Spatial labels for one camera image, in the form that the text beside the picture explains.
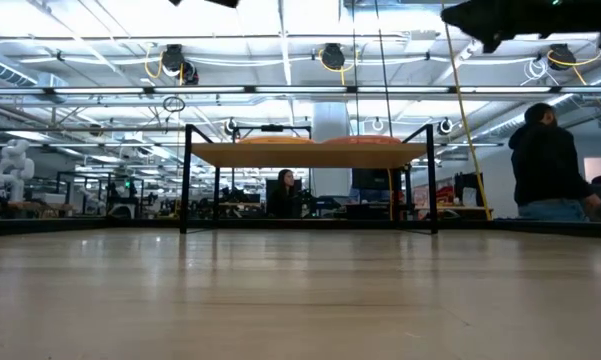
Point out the black monitor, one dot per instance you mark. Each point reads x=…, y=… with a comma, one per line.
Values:
x=371, y=179
x=470, y=189

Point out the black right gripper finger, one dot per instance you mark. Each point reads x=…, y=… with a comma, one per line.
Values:
x=480, y=20

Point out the black metal table frame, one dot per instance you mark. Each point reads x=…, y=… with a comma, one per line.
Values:
x=30, y=227

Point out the wooden workbench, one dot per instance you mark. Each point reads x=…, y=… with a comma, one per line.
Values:
x=40, y=206

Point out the black robot station frame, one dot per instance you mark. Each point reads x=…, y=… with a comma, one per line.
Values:
x=125, y=200

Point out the white humanoid robot figure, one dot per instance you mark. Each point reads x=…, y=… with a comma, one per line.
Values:
x=12, y=170

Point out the white round column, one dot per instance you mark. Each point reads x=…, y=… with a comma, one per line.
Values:
x=330, y=120

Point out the silver ceiling duct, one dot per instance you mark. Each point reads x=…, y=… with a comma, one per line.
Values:
x=510, y=122
x=5, y=70

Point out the wooden shelf black metal legs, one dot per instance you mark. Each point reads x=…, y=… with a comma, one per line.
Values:
x=305, y=155

